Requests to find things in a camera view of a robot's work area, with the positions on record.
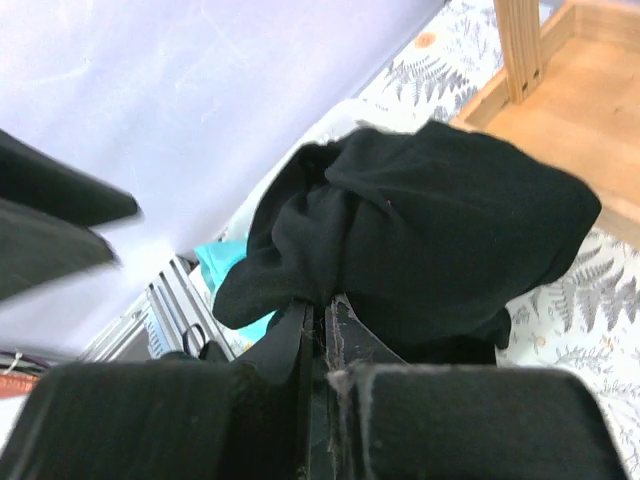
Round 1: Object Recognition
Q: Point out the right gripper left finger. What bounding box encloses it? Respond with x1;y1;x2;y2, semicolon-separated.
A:
236;302;314;479

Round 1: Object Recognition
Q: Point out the floral table mat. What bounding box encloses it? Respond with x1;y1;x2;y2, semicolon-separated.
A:
359;1;639;479

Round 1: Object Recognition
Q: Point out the white plastic basket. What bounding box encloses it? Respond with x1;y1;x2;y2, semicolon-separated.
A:
215;99;420;241

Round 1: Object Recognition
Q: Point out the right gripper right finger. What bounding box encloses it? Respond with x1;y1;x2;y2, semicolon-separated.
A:
324;294;405;479

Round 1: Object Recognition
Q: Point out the wooden clothes rack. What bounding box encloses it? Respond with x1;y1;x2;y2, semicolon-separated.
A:
451;1;639;246

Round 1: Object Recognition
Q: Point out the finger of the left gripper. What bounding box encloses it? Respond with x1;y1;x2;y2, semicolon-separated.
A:
1;132;140;227
1;197;120;301

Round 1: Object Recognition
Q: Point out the black t shirt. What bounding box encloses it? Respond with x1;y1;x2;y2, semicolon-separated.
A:
231;121;601;365

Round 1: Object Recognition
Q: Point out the teal cloth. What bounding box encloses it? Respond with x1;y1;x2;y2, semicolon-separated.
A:
194;237;276;356

